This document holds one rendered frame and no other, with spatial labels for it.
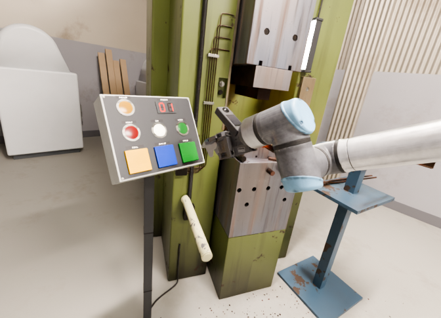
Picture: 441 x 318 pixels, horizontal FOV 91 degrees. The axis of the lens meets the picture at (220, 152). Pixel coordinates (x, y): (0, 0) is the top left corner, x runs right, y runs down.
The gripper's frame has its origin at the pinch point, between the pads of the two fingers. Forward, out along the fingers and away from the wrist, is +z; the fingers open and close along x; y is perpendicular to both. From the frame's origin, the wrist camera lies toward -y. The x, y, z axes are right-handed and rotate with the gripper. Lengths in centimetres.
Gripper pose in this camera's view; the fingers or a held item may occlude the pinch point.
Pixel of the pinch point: (205, 143)
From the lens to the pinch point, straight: 76.6
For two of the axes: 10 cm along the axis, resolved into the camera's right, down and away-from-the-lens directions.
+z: -6.6, 2.1, 7.2
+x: 7.1, -1.5, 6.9
